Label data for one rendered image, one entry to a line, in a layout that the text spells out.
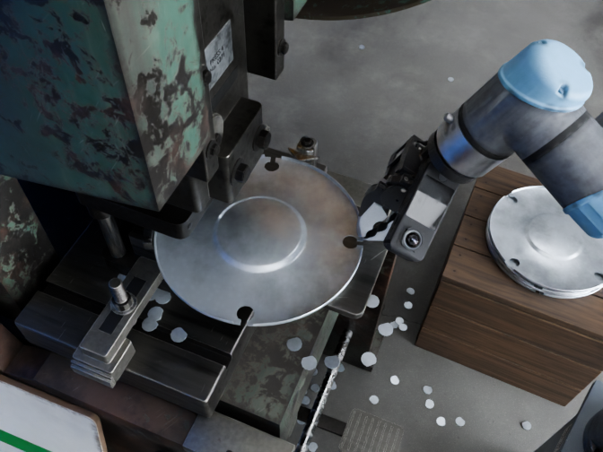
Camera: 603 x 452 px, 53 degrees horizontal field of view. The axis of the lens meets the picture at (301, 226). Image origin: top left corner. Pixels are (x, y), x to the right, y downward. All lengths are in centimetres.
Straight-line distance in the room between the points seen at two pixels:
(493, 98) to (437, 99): 166
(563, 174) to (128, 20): 41
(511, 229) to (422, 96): 96
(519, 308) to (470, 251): 16
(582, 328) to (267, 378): 75
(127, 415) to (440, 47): 197
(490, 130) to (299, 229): 32
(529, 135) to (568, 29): 220
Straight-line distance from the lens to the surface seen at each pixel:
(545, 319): 140
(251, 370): 89
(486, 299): 138
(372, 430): 138
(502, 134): 63
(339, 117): 215
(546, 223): 148
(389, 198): 74
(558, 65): 61
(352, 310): 78
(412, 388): 161
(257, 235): 83
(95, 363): 83
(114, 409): 93
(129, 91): 43
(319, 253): 82
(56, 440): 111
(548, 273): 140
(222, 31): 65
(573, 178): 62
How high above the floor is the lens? 146
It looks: 53 degrees down
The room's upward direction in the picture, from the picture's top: 3 degrees clockwise
